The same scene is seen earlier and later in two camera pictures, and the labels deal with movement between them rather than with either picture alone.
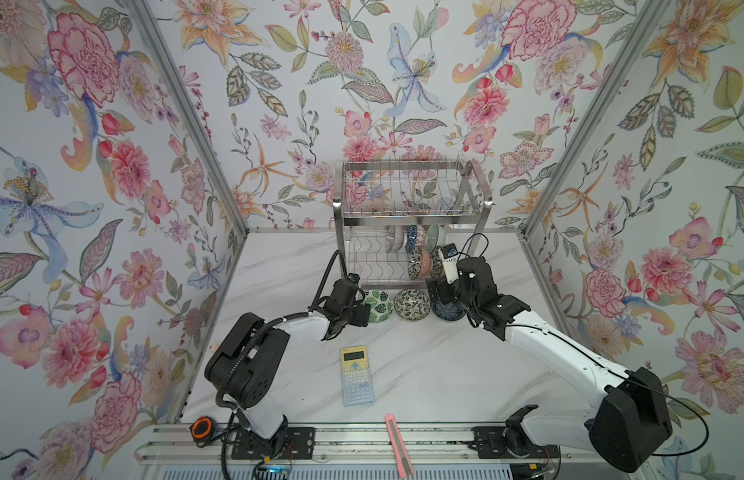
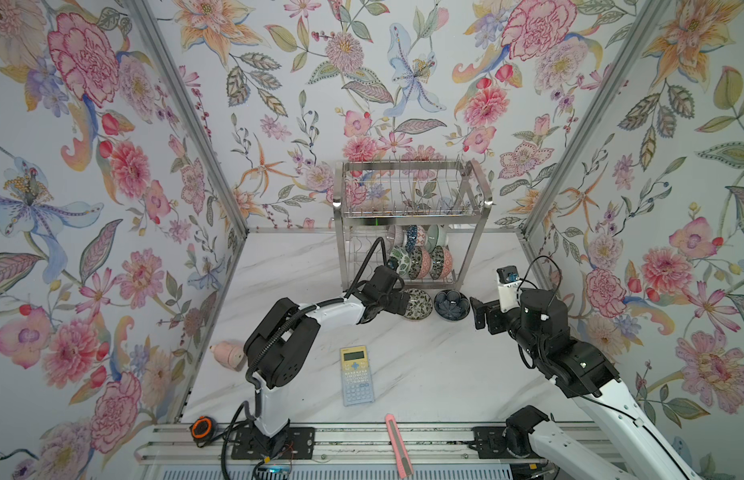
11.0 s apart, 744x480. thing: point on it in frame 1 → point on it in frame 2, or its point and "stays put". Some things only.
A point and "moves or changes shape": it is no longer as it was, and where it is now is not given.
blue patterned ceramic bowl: (411, 238) stays put
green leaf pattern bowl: (381, 305) moves or changes shape
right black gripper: (443, 288) → (493, 314)
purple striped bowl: (396, 235) stays put
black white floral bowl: (415, 259) stays put
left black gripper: (362, 314) → (396, 299)
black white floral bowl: (437, 265) stays put
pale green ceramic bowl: (432, 236) stays put
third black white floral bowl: (412, 304) stays put
